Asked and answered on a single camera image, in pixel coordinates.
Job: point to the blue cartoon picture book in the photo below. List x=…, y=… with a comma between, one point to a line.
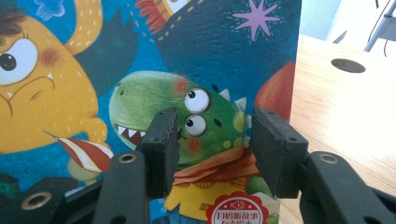
x=218, y=46

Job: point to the grey metal stand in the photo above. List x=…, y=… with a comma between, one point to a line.
x=380, y=26

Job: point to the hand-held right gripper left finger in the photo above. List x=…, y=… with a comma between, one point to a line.
x=160, y=155

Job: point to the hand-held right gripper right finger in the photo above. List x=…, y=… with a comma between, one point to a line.
x=274, y=155

